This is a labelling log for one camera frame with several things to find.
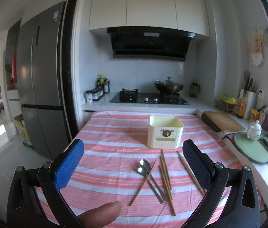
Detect wire basket yellow items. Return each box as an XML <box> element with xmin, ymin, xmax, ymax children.
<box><xmin>216</xmin><ymin>94</ymin><xmax>239</xmax><ymax>114</ymax></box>

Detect wall hanging decoration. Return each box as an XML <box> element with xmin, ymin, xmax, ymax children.
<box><xmin>251</xmin><ymin>28</ymin><xmax>265</xmax><ymax>66</ymax></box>

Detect black french press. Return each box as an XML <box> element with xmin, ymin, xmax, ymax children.
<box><xmin>189</xmin><ymin>82</ymin><xmax>200</xmax><ymax>98</ymax></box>

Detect pink white striped cloth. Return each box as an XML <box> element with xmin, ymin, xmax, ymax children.
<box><xmin>35</xmin><ymin>110</ymin><xmax>265</xmax><ymax>228</ymax></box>

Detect wooden cutting board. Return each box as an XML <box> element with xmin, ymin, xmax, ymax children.
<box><xmin>201</xmin><ymin>111</ymin><xmax>244</xmax><ymax>133</ymax></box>

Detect cream plastic utensil holder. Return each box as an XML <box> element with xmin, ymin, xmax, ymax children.
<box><xmin>147</xmin><ymin>115</ymin><xmax>184</xmax><ymax>149</ymax></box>

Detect wok with glass lid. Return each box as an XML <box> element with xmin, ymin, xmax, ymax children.
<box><xmin>154</xmin><ymin>77</ymin><xmax>184</xmax><ymax>95</ymax></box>

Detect grey steel refrigerator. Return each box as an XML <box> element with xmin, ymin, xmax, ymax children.
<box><xmin>16</xmin><ymin>2</ymin><xmax>70</xmax><ymax>160</ymax></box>

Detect white teapot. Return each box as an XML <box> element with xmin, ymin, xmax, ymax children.
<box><xmin>247</xmin><ymin>120</ymin><xmax>262</xmax><ymax>141</ymax></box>

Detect black gas cooktop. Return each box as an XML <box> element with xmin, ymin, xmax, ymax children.
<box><xmin>110</xmin><ymin>89</ymin><xmax>189</xmax><ymax>105</ymax></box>

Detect person's left hand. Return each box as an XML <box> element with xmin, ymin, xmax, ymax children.
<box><xmin>77</xmin><ymin>201</ymin><xmax>122</xmax><ymax>227</ymax></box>

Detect sauce bottles group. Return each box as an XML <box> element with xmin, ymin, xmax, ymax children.
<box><xmin>96</xmin><ymin>73</ymin><xmax>110</xmax><ymax>94</ymax></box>

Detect oil bottle orange label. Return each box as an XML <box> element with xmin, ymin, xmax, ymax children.
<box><xmin>237</xmin><ymin>92</ymin><xmax>247</xmax><ymax>118</ymax></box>

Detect steel spoon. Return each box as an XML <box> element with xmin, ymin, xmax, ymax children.
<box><xmin>137</xmin><ymin>166</ymin><xmax>165</xmax><ymax>204</ymax></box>
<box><xmin>140</xmin><ymin>159</ymin><xmax>169</xmax><ymax>201</ymax></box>

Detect white knife block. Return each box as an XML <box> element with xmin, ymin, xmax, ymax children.
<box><xmin>239</xmin><ymin>77</ymin><xmax>256</xmax><ymax>120</ymax></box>

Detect black range hood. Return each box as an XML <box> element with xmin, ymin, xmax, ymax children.
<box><xmin>107</xmin><ymin>26</ymin><xmax>196</xmax><ymax>61</ymax></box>

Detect wooden chopstick long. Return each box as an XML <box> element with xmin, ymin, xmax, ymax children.
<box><xmin>160</xmin><ymin>165</ymin><xmax>177</xmax><ymax>216</ymax></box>

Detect cardboard box on floor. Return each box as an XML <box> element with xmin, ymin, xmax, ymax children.
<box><xmin>13</xmin><ymin>114</ymin><xmax>34</xmax><ymax>150</ymax></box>

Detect white upper cabinets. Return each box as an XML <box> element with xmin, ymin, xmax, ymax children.
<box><xmin>89</xmin><ymin>0</ymin><xmax>210</xmax><ymax>36</ymax></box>

